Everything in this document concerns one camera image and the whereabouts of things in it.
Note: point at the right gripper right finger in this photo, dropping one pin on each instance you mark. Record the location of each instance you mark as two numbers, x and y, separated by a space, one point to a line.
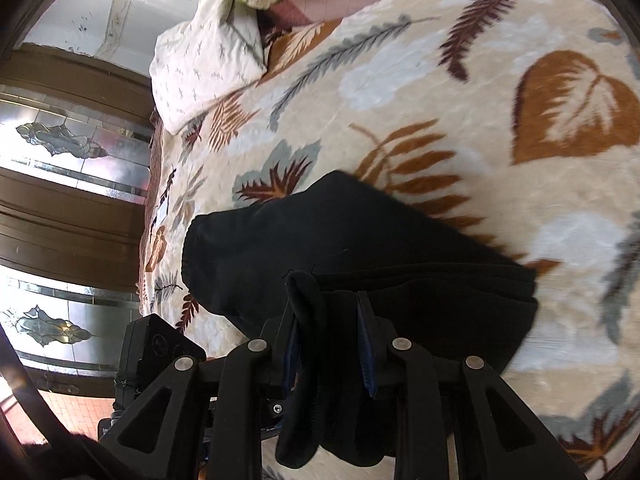
454 419

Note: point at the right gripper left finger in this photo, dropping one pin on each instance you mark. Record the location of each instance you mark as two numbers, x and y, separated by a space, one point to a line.
222 409

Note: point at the black pants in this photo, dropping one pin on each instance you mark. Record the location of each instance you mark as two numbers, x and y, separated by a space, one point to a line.
321 254

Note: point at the wooden glass cabinet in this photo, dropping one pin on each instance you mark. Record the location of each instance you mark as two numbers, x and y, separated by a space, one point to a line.
75 177

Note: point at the white floral pillow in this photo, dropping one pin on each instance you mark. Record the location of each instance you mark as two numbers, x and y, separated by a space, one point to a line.
200 61

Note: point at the leaf pattern plush blanket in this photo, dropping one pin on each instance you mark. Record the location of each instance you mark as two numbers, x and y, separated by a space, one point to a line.
515 122

